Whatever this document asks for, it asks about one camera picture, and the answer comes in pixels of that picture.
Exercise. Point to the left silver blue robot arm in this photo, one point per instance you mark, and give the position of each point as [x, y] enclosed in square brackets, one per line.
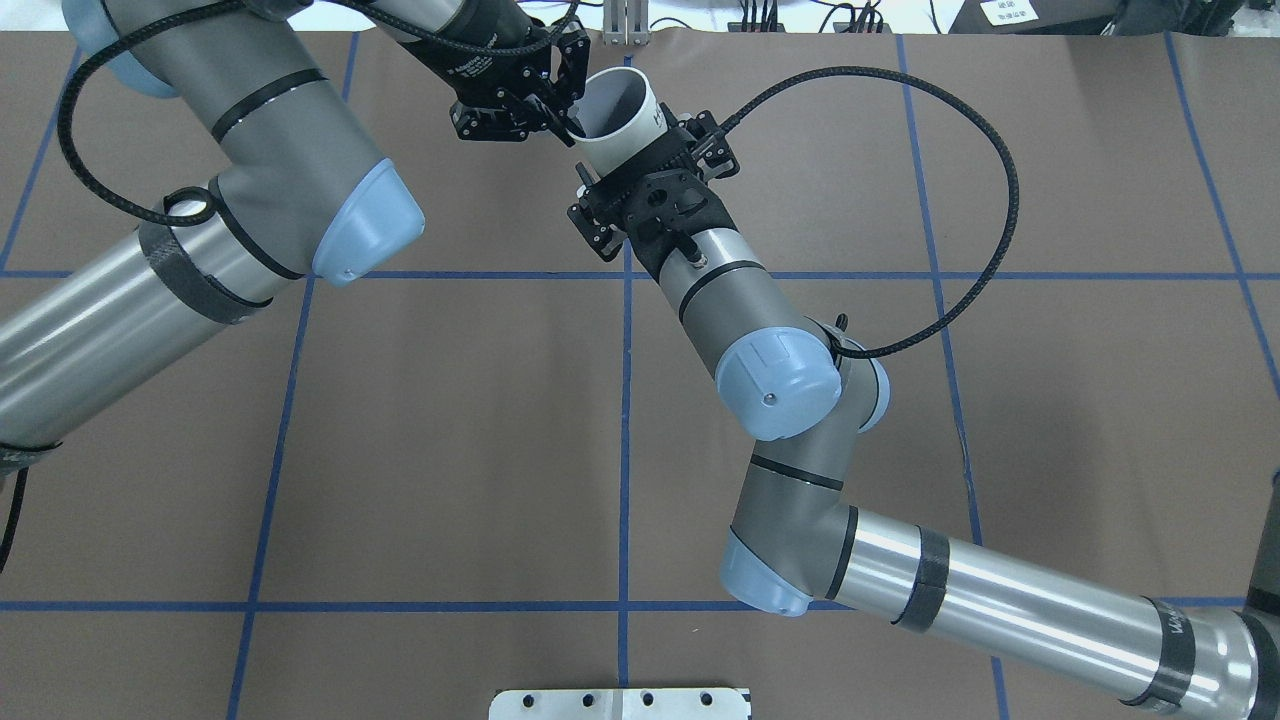
[306, 192]

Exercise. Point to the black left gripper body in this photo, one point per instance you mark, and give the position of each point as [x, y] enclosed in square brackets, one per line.
[487, 62]

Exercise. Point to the white mug with handle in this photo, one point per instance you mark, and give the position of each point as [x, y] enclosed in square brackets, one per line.
[617, 116]

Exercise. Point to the black printer device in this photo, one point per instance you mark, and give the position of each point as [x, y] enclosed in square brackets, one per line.
[1098, 18]

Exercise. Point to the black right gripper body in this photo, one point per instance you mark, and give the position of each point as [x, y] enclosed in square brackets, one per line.
[592, 214]

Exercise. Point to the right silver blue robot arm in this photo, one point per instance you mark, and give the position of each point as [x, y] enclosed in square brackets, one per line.
[1107, 408]

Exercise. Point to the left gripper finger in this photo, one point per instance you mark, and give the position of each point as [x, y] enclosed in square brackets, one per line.
[552, 120]

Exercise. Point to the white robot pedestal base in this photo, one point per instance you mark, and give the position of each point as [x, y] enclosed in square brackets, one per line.
[623, 703]

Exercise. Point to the aluminium frame post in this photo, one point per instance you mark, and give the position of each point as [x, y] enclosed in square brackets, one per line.
[626, 22]

